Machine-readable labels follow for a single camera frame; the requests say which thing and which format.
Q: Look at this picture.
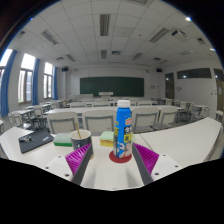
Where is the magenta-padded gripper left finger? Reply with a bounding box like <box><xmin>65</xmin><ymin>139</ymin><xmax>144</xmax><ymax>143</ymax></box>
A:
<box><xmin>44</xmin><ymin>143</ymin><xmax>94</xmax><ymax>186</ymax></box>

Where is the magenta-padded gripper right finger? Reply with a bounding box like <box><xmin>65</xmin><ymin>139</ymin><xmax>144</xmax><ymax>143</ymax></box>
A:
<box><xmin>131</xmin><ymin>142</ymin><xmax>184</xmax><ymax>186</ymax></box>

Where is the blue drink bottle white cap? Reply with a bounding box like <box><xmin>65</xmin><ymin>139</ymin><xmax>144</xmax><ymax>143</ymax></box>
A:
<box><xmin>113</xmin><ymin>99</ymin><xmax>134</xmax><ymax>159</ymax></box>

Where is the dark blue mug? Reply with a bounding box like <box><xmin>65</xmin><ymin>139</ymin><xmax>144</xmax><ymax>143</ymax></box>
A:
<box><xmin>69</xmin><ymin>129</ymin><xmax>95</xmax><ymax>159</ymax></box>

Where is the wooden stirring stick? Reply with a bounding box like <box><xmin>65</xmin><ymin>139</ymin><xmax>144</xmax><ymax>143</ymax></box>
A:
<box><xmin>74</xmin><ymin>122</ymin><xmax>82</xmax><ymax>140</ymax></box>

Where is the light green yellow sponge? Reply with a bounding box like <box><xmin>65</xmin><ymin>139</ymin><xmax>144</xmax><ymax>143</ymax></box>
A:
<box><xmin>99</xmin><ymin>130</ymin><xmax>115</xmax><ymax>148</ymax></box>

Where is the group of classroom chairs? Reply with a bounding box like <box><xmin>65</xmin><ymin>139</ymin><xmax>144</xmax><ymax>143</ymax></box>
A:
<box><xmin>8</xmin><ymin>98</ymin><xmax>224</xmax><ymax>134</ymax></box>

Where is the white curved desk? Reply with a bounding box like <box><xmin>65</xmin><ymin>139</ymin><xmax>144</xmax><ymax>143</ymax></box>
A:
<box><xmin>139</xmin><ymin>116</ymin><xmax>224</xmax><ymax>163</ymax></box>

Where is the black laptop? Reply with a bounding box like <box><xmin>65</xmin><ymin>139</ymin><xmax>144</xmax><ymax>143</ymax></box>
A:
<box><xmin>18</xmin><ymin>129</ymin><xmax>55</xmax><ymax>154</ymax></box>

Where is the bunch of keys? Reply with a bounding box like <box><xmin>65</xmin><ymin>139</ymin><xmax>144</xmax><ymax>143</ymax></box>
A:
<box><xmin>18</xmin><ymin>135</ymin><xmax>35</xmax><ymax>143</ymax></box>

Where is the white lectern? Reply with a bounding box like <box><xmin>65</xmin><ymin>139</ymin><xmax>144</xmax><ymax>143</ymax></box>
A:
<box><xmin>98</xmin><ymin>91</ymin><xmax>114</xmax><ymax>98</ymax></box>

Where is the dark door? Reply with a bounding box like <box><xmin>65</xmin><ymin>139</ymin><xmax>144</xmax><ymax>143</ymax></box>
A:
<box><xmin>164</xmin><ymin>72</ymin><xmax>175</xmax><ymax>100</ymax></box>

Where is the blue curtain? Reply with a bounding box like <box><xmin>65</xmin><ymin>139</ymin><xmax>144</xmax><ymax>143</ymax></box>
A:
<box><xmin>52</xmin><ymin>66</ymin><xmax>59</xmax><ymax>101</ymax></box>
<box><xmin>31</xmin><ymin>58</ymin><xmax>41</xmax><ymax>106</ymax></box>
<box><xmin>0</xmin><ymin>49</ymin><xmax>18</xmax><ymax>118</ymax></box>

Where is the dark green blackboard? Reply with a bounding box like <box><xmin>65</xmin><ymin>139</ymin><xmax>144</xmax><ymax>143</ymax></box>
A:
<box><xmin>79</xmin><ymin>76</ymin><xmax>145</xmax><ymax>98</ymax></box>

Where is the tall window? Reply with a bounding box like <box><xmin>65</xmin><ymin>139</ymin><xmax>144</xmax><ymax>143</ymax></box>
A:
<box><xmin>0</xmin><ymin>48</ymin><xmax>14</xmax><ymax>68</ymax></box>
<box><xmin>17</xmin><ymin>53</ymin><xmax>36</xmax><ymax>104</ymax></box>
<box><xmin>43</xmin><ymin>61</ymin><xmax>54</xmax><ymax>100</ymax></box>

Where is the brown wooden door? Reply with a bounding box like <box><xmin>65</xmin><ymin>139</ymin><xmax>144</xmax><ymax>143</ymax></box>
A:
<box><xmin>215</xmin><ymin>79</ymin><xmax>224</xmax><ymax>113</ymax></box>

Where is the group of ceiling lights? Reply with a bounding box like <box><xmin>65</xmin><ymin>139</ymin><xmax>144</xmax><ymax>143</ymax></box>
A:
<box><xmin>14</xmin><ymin>0</ymin><xmax>216</xmax><ymax>64</ymax></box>

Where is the long dark wall window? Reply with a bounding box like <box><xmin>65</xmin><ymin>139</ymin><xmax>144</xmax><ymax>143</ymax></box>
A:
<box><xmin>176</xmin><ymin>67</ymin><xmax>213</xmax><ymax>80</ymax></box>

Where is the short dark wall window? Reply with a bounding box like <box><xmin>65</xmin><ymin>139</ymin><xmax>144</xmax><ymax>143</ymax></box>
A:
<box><xmin>213</xmin><ymin>68</ymin><xmax>224</xmax><ymax>81</ymax></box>

